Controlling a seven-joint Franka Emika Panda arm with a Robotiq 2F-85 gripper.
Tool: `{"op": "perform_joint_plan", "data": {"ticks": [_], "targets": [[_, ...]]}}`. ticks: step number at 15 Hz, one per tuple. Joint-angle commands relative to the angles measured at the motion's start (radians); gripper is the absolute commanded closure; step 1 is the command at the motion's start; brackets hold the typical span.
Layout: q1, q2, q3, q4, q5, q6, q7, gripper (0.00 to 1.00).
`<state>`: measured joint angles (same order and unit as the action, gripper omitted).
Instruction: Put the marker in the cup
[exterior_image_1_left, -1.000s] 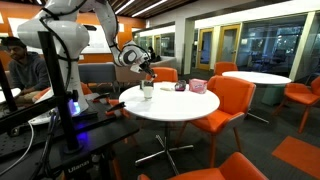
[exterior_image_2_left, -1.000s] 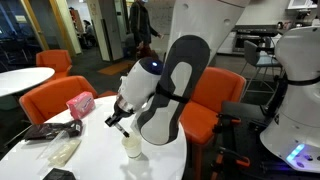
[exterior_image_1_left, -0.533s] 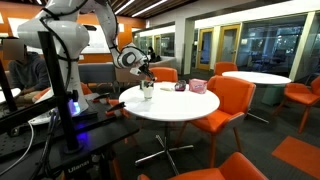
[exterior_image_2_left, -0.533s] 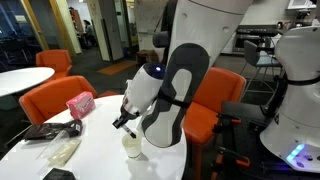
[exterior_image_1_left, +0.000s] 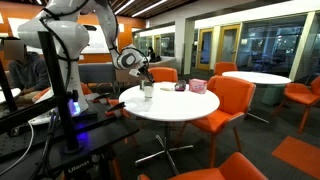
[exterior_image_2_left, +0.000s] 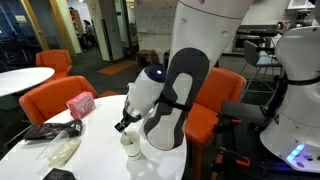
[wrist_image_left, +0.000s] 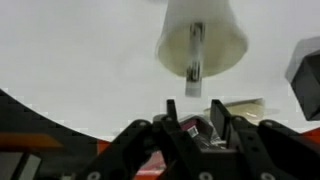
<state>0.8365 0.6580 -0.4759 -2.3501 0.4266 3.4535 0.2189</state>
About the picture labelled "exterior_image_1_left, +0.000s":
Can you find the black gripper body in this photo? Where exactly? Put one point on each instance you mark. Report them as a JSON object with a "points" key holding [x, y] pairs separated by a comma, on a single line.
{"points": [[144, 70]]}

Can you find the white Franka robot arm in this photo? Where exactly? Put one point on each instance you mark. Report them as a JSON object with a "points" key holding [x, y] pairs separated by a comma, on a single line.
{"points": [[56, 36]]}

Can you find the white paper cup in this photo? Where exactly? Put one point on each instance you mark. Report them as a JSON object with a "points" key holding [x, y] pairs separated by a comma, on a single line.
{"points": [[149, 92]]}

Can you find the orange armchair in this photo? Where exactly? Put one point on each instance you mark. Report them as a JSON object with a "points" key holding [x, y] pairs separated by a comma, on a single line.
{"points": [[233, 93], [233, 170], [163, 74], [225, 66], [300, 93]]}

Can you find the distant person in dark clothes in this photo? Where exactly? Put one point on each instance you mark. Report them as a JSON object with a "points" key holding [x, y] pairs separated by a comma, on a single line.
{"points": [[152, 55]]}

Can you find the clear plastic bag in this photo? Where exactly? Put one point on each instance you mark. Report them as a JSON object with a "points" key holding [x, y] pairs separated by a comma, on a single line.
{"points": [[166, 88]]}

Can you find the dark brown snack bag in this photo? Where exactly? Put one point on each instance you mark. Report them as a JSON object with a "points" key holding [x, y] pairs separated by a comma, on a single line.
{"points": [[180, 86]]}

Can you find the orange and black clamp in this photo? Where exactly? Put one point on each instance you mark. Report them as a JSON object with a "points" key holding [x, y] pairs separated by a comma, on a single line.
{"points": [[116, 106], [100, 96]]}

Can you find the grey sofa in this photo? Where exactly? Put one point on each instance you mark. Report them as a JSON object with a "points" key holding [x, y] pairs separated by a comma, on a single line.
{"points": [[96, 72]]}

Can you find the pink tissue pack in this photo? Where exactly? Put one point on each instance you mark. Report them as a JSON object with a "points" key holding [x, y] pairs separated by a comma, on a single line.
{"points": [[198, 86]]}

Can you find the ceiling light strip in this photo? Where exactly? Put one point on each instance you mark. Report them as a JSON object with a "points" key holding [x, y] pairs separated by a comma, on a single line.
{"points": [[148, 8], [125, 6]]}

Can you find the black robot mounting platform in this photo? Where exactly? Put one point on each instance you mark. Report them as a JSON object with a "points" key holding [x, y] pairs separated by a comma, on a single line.
{"points": [[100, 130]]}

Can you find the white round side table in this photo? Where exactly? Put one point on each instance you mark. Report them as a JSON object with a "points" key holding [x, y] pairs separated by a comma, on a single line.
{"points": [[256, 77]]}

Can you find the seated person in grey hoodie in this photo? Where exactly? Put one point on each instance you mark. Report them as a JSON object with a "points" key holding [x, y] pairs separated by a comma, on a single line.
{"points": [[28, 73]]}

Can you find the black cross beam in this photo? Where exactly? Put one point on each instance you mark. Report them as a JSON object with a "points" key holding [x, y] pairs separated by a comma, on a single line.
{"points": [[30, 113]]}

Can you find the black upright bar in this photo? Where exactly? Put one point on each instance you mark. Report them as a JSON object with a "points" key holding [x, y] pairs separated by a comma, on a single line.
{"points": [[7, 86]]}

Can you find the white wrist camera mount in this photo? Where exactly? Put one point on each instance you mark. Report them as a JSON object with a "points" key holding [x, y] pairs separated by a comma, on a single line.
{"points": [[134, 72]]}

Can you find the yellow door frame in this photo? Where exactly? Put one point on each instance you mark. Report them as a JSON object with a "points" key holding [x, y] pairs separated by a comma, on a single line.
{"points": [[219, 43], [199, 50]]}

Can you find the chrome table pedestal base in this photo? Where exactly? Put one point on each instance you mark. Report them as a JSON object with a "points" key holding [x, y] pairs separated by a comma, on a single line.
{"points": [[165, 133]]}

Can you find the black camera stand pole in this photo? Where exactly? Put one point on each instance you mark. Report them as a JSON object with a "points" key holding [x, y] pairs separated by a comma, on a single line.
{"points": [[56, 86]]}

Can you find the black Ulanzi mount clamp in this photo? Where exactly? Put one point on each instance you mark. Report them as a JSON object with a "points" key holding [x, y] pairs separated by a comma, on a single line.
{"points": [[78, 166]]}

